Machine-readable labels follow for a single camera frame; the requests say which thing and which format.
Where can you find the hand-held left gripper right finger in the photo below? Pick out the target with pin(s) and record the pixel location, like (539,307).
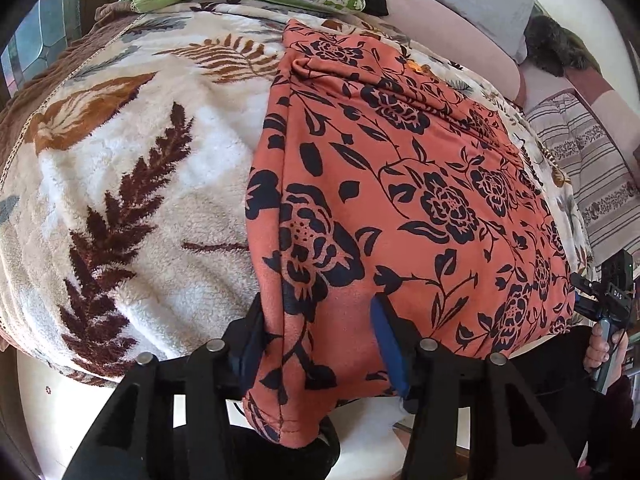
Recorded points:
(386,342)

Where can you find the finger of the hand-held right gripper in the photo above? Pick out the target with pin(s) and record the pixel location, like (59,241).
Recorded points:
(590,297)

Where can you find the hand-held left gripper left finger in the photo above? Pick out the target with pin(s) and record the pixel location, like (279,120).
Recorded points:
(248,362)

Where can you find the orange black floral garment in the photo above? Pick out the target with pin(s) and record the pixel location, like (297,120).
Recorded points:
(400,185)

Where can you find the person's right hand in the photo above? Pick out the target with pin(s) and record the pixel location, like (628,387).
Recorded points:
(597,355)

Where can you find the person's dark clothing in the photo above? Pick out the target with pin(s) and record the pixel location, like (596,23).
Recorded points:
(555,370)

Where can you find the striped patterned cushion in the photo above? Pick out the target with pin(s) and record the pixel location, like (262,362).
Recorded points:
(590,160)

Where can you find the leaf printed fleece blanket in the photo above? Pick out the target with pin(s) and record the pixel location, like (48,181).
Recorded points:
(150,185)

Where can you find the dark furry cushion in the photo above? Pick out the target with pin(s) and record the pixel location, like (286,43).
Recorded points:
(555,42)

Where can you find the pink quilted headboard cushion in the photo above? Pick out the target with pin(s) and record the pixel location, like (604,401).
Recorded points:
(450,45)

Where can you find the stained glass window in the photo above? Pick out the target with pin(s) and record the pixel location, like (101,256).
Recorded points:
(40,40)

